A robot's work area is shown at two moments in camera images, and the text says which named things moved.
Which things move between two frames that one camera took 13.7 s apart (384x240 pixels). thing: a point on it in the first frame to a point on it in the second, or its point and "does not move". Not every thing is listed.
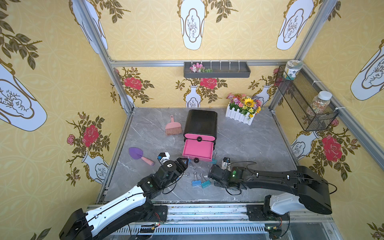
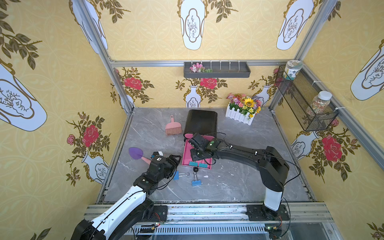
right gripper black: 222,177 to 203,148
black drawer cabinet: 202,122 does not move
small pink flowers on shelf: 199,68 does not move
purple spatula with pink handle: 137,153 does not move
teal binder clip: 206,183 to 203,165
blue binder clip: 196,182 does not move
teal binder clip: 214,161 to 193,163
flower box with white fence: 242,108 does not move
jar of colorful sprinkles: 320,103 does not move
